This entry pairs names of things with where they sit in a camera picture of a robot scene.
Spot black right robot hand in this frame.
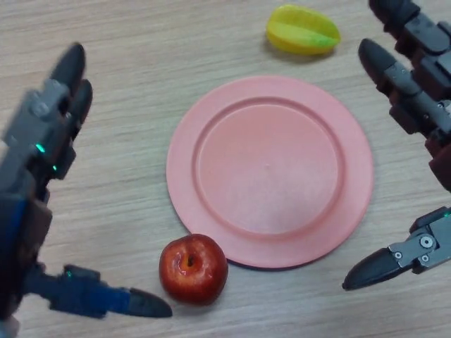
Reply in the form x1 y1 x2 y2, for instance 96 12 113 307
342 0 451 292

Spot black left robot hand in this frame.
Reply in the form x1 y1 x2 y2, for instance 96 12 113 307
0 42 173 338

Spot red apple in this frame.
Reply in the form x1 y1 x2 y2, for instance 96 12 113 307
159 233 229 306

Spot pink round plate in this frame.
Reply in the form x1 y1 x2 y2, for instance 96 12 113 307
166 75 375 270

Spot yellow green starfruit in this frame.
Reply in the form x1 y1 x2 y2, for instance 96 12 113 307
266 4 342 56

